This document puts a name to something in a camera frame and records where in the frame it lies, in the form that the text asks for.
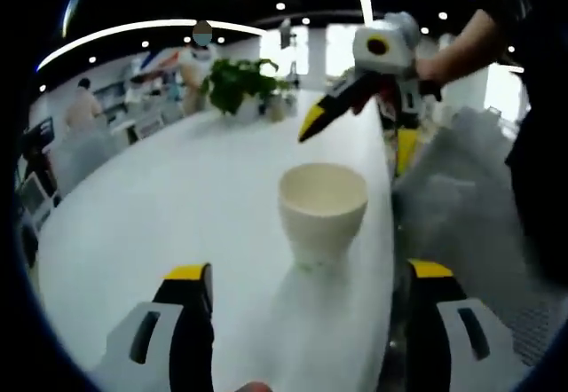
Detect person's right hand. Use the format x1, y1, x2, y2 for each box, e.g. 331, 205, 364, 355
414, 52, 445, 83

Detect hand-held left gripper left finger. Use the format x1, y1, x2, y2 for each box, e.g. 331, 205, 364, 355
91, 262, 217, 392

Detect green potted plant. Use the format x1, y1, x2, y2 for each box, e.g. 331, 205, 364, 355
199, 58, 296, 122

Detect white display shelves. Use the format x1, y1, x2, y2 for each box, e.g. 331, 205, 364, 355
95, 52, 187, 140

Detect white table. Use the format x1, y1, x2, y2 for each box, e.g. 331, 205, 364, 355
37, 88, 396, 392

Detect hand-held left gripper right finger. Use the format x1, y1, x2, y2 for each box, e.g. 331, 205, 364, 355
404, 257, 520, 392

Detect dark wall screen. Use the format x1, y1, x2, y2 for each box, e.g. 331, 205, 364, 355
24, 116, 57, 145

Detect group of round ceiling spotlights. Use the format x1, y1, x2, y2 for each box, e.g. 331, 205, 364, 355
37, 0, 516, 91

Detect green printed paper cup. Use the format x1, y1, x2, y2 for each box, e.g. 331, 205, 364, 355
278, 162, 369, 273

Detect operator person striped shirt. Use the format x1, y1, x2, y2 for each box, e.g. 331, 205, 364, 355
477, 0, 568, 286

